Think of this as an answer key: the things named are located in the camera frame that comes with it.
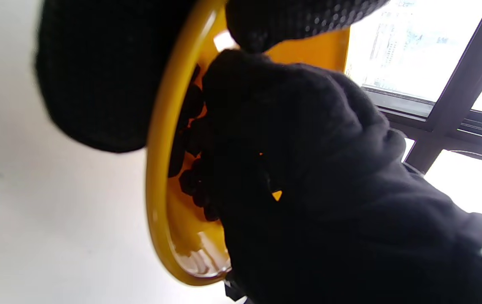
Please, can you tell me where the person's right hand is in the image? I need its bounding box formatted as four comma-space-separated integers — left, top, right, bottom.
201, 49, 482, 304

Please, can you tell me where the person's left hand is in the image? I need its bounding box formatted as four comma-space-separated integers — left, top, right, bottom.
34, 0, 391, 153

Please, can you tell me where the yellow bowl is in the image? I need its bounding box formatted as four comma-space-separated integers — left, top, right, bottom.
145, 0, 350, 287

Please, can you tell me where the pile of dried cranberries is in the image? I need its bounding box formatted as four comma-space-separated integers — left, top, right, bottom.
167, 63, 220, 222

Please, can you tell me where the dark window frame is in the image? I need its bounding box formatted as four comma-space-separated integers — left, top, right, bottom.
361, 0, 482, 174

